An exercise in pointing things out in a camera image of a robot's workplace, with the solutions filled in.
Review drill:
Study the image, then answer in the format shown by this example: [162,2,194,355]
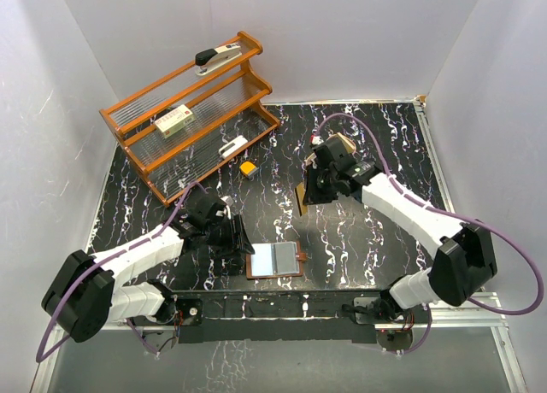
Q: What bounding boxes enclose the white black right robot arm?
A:
[299,133,497,322]

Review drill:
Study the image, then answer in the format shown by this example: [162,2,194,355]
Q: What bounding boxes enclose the aluminium frame rail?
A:
[414,95,528,392]

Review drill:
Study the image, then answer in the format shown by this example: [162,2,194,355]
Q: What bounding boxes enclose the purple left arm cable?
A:
[34,179,210,364]

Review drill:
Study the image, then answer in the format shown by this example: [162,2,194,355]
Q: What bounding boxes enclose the brown leather card holder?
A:
[245,241,308,279]

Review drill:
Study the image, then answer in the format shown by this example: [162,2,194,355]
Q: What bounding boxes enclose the yellow grey eraser block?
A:
[239,161,258,179]

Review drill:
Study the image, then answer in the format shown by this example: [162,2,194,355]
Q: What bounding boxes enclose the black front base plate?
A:
[174,290,379,343]

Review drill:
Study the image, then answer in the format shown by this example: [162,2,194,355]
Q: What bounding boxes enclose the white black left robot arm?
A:
[41,196,255,343]

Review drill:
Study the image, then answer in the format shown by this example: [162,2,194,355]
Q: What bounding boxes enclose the orange wooden shelf rack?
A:
[99,31,280,206]

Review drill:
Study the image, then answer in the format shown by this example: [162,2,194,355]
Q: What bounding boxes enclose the white staples box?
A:
[154,104,195,139]

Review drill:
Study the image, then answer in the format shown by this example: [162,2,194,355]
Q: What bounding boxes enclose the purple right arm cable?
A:
[309,112,542,355]

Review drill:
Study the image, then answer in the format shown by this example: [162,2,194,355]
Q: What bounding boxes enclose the cream oval card tray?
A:
[328,132,356,154]

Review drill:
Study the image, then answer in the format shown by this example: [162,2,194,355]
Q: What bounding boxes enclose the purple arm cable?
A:
[34,179,210,364]
[309,112,542,355]

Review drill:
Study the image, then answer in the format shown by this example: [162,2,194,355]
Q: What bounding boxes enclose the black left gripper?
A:
[203,214,254,259]

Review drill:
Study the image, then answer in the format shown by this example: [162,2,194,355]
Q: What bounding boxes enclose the black white stapler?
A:
[195,42,242,77]

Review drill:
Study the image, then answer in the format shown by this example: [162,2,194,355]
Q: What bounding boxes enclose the small white black device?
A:
[218,136,248,159]

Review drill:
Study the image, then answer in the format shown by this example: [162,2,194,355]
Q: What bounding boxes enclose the gold credit card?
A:
[294,182,308,216]

